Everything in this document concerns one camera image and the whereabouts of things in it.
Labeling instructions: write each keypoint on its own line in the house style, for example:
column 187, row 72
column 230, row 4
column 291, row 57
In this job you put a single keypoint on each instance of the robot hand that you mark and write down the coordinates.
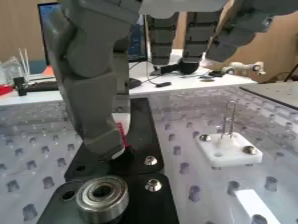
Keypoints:
column 88, row 83

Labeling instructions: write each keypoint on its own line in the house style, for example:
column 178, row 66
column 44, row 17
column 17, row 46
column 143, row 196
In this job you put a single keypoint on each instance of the computer monitor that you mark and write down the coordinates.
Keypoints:
column 48, row 30

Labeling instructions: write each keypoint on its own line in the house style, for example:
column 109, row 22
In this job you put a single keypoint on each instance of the black plate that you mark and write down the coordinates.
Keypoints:
column 141, row 133

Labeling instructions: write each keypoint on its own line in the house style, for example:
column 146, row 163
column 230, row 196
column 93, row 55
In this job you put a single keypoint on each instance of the white desk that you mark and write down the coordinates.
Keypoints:
column 194, row 83

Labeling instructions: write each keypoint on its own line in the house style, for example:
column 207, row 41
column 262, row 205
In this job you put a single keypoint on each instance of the metal screw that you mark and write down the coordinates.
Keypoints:
column 153, row 185
column 150, row 160

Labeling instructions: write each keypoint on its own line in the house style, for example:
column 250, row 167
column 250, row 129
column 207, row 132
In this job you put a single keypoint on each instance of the small white jointed device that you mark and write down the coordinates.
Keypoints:
column 241, row 67

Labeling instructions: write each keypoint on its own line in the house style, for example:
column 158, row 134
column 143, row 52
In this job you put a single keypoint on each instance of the steel ball bearing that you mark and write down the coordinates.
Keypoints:
column 90, row 203

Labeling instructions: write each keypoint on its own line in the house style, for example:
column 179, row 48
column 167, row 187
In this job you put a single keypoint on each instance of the small white mounting block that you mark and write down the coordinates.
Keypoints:
column 230, row 153

